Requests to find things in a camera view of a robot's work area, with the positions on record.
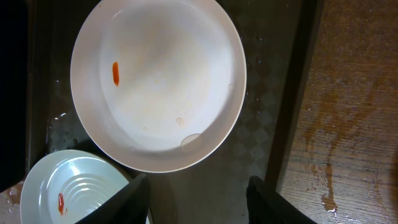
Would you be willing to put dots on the small black tray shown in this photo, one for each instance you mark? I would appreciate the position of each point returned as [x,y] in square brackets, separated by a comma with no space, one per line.
[14,27]

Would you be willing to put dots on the large brown serving tray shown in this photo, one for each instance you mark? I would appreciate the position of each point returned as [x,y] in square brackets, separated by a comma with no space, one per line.
[278,39]

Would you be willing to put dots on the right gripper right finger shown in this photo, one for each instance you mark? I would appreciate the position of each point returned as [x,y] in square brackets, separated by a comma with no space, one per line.
[266,206]

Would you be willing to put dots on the white plate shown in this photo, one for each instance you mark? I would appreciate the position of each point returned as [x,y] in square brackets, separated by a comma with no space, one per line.
[158,85]
[66,186]

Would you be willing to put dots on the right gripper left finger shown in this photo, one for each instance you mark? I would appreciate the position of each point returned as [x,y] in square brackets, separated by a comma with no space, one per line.
[129,206]

